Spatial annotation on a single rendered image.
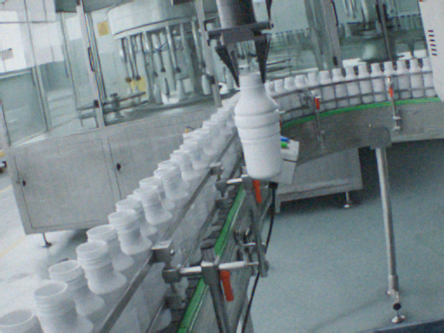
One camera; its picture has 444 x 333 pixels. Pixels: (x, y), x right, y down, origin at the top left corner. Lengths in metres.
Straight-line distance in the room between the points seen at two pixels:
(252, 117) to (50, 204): 4.01
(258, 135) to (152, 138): 3.51
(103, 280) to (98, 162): 3.95
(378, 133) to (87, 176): 2.71
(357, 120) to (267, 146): 1.61
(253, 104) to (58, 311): 0.50
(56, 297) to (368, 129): 2.11
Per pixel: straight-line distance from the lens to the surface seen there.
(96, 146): 4.56
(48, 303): 0.54
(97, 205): 4.68
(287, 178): 1.25
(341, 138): 2.50
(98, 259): 0.64
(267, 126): 0.91
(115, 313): 0.60
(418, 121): 2.51
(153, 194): 0.85
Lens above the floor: 1.35
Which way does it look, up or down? 12 degrees down
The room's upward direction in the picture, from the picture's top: 11 degrees counter-clockwise
